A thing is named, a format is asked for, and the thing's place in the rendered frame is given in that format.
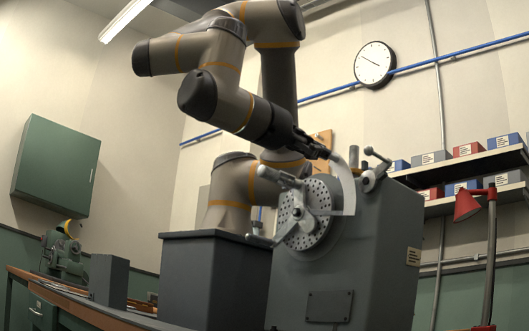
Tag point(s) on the light grey plunger knob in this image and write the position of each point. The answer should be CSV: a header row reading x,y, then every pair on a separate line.
x,y
271,174

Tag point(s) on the grey clamp lever with ball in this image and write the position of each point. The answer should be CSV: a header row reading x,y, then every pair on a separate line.
x,y
369,150

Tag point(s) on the wooden pegboard with pegs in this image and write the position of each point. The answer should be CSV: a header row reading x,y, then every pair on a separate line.
x,y
325,137

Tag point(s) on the small grey wall socket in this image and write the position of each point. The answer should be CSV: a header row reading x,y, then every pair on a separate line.
x,y
152,296

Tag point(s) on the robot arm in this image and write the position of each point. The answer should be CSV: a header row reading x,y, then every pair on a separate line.
x,y
227,101

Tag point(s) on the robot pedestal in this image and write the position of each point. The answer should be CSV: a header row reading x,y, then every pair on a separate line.
x,y
209,285

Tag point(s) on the red labelled box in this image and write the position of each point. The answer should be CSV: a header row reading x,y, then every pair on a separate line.
x,y
475,148
435,192

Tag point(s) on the white ceiling tube light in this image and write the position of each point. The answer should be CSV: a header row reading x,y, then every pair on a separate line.
x,y
124,22

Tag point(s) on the blue wall pipe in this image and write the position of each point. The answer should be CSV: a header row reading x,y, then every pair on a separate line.
x,y
475,47

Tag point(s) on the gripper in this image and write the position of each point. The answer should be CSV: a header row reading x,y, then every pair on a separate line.
x,y
282,131

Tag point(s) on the grey index plate with holes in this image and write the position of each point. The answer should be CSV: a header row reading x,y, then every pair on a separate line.
x,y
312,239

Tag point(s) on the green bench machine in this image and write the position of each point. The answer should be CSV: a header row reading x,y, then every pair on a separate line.
x,y
62,257

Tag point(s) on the red lamp on grey pole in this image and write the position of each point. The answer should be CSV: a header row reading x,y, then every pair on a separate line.
x,y
489,257

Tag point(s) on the grey wall shelf unit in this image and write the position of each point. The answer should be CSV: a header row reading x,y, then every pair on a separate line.
x,y
475,161

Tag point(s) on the grey labelled box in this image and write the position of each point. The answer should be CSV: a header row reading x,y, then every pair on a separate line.
x,y
514,176
441,156

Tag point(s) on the grey horizontal conduit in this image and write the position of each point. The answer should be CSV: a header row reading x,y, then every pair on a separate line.
x,y
498,254

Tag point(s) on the wooden workbench with green drawers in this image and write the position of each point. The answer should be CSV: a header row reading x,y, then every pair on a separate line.
x,y
62,313

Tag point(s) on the blue labelled box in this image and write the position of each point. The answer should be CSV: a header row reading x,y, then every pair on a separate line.
x,y
514,139
402,164
473,185

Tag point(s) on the grey flat metal plate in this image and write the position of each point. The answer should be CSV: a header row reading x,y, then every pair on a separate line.
x,y
64,287

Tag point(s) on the green wall cabinet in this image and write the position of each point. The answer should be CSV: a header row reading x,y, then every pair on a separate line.
x,y
55,165

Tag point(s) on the beige nameplate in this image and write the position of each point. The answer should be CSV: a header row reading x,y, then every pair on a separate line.
x,y
413,256

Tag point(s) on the grey arbor with brass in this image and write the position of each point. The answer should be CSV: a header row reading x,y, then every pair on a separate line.
x,y
354,156

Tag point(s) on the round white wall clock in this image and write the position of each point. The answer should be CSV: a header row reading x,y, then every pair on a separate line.
x,y
374,64

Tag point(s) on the dark grey cover plate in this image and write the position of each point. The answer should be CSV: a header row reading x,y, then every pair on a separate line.
x,y
328,306

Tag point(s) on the grey pipe fitting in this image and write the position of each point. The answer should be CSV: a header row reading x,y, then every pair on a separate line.
x,y
257,227

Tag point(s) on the grey vertical conduit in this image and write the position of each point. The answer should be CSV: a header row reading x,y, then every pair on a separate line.
x,y
438,92

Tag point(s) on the dark grey rack block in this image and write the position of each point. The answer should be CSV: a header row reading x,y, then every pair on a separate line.
x,y
108,280

